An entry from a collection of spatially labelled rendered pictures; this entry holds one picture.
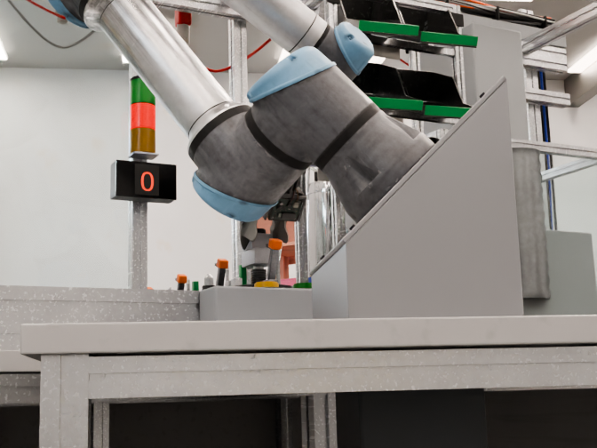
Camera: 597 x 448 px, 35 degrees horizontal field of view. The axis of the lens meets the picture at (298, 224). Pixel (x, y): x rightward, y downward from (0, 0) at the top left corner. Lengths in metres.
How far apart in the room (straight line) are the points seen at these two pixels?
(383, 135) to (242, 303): 0.40
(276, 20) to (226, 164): 0.28
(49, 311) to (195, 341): 0.58
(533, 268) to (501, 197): 1.79
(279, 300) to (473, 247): 0.50
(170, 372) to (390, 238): 0.30
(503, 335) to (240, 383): 0.27
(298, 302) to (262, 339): 0.61
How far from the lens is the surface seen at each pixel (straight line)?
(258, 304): 1.51
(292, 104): 1.26
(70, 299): 1.49
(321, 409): 1.55
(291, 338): 0.94
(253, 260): 1.77
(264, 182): 1.31
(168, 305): 1.54
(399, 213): 1.09
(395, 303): 1.08
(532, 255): 2.92
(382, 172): 1.23
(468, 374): 1.00
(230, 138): 1.32
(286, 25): 1.49
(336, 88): 1.26
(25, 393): 1.40
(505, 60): 3.14
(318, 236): 2.75
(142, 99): 1.89
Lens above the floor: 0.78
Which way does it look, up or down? 11 degrees up
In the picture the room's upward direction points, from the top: 2 degrees counter-clockwise
